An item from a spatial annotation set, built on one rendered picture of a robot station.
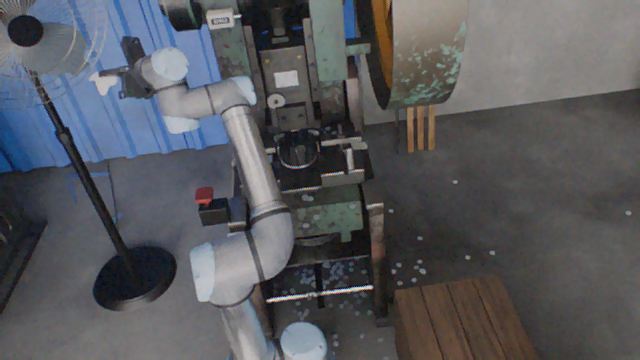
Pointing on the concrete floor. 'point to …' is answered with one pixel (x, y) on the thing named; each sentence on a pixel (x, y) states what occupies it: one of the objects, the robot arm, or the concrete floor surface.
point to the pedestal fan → (149, 284)
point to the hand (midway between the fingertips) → (117, 77)
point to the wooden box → (459, 322)
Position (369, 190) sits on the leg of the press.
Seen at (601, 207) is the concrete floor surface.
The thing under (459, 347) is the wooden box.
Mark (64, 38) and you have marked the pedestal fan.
